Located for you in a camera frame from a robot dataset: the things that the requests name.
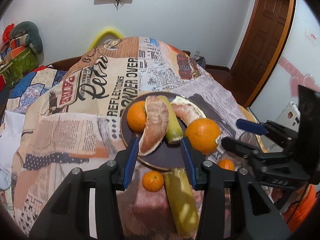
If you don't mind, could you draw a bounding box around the small tangerine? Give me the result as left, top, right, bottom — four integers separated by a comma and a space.
142, 171, 165, 192
217, 159, 235, 172

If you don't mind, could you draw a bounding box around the blue patchwork quilt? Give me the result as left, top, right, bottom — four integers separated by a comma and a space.
5, 65, 68, 115

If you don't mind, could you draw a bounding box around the red and white sticker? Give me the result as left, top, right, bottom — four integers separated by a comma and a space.
305, 29, 320, 45

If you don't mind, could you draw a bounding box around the person's right forearm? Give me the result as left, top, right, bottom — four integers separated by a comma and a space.
282, 185, 317, 228

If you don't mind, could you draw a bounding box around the white device with stickers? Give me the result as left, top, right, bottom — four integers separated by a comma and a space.
274, 101, 302, 153

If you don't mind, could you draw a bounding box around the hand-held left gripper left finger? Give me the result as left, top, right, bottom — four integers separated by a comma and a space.
29, 136, 139, 240

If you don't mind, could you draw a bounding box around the black bag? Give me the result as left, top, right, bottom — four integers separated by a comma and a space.
191, 56, 207, 68

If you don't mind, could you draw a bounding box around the white cloth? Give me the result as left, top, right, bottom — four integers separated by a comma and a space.
0, 110, 25, 190

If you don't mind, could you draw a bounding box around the dark wooden bed frame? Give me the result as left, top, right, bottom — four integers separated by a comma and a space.
45, 56, 85, 70

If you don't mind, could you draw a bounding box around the yellow foam tube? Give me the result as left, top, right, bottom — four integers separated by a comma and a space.
86, 26, 125, 53

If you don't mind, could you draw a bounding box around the large orange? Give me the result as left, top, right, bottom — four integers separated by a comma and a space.
184, 118, 222, 155

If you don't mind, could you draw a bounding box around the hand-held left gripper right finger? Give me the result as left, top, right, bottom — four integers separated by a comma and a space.
180, 136, 292, 240

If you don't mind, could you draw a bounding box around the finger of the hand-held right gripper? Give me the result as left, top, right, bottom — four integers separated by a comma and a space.
236, 119, 299, 144
221, 136, 300, 173

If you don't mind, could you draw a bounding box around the green fabric basket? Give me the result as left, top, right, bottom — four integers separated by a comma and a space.
0, 47, 39, 89

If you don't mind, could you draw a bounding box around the small orange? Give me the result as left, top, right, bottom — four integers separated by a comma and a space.
127, 102, 147, 132

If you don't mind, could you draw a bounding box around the white wardrobe with heart stickers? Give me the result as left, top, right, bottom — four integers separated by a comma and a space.
246, 0, 320, 155

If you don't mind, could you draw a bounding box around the newspaper print blanket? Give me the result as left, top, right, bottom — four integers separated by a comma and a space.
11, 37, 265, 240

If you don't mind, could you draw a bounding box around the purple plate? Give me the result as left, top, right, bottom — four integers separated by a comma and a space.
120, 92, 209, 173

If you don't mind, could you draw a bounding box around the red plastic bag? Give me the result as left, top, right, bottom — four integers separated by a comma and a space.
2, 23, 15, 42

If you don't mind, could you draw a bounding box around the brown wooden door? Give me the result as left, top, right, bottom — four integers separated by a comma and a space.
229, 0, 297, 100

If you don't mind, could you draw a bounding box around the yellow corn cob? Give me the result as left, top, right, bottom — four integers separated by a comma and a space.
157, 95, 187, 144
164, 168, 200, 239

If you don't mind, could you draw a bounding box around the orange cardboard box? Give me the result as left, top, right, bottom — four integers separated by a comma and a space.
10, 46, 33, 58

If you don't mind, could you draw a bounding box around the peeled pomelo segment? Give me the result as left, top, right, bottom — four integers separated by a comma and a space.
171, 97, 207, 128
139, 95, 170, 157

